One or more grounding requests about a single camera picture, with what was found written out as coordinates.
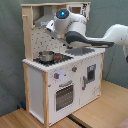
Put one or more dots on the red oven knob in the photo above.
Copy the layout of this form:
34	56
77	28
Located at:
74	69
56	75

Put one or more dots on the grey ice dispenser panel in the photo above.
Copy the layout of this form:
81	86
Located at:
91	73

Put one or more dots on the grey toy sink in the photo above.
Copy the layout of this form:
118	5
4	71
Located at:
80	51

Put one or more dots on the toy microwave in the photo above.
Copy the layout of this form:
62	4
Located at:
83	9

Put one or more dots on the grey range hood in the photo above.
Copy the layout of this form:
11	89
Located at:
43	14

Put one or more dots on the black stovetop red burners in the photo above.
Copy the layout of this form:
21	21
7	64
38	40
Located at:
58	58

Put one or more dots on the small metal pot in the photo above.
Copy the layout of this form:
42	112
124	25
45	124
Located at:
46	56

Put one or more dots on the wooden toy kitchen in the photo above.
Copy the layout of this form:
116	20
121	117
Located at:
40	84

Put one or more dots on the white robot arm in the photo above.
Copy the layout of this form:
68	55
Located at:
70	28

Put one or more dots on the toy oven door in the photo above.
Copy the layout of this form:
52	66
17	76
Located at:
64	97

